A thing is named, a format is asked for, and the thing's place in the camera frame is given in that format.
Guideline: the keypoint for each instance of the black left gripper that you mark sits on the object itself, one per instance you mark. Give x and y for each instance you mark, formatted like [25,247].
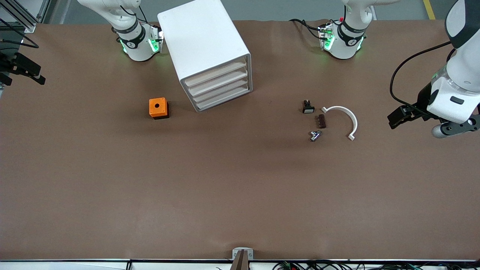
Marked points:
[423,100]

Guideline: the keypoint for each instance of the white curved plastic bracket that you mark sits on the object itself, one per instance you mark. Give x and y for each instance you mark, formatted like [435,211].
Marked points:
[350,116]

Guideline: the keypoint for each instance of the black white push button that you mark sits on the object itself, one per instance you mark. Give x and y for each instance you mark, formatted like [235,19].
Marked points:
[308,108]

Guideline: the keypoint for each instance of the orange button enclosure box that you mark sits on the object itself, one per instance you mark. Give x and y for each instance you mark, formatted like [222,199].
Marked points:
[157,107]

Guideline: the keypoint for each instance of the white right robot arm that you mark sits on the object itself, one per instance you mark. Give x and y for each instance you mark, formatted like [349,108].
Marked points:
[138,48]

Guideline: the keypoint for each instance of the silver metal fitting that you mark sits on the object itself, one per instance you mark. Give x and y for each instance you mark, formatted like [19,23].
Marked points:
[315,135]

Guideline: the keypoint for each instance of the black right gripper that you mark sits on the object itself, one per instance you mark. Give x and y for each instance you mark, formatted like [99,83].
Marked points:
[8,64]

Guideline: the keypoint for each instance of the brown terminal block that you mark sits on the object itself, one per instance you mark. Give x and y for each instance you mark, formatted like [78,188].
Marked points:
[321,121]

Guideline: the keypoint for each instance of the grey metal bracket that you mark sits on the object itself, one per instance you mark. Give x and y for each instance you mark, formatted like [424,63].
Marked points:
[237,254]

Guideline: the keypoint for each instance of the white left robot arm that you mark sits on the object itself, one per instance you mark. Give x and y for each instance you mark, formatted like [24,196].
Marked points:
[345,45]

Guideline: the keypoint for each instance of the brown table mat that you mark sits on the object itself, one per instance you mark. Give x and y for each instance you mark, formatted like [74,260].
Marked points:
[240,195]

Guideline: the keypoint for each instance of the white table edge rail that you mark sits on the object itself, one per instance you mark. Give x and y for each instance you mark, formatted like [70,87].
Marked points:
[56,265]

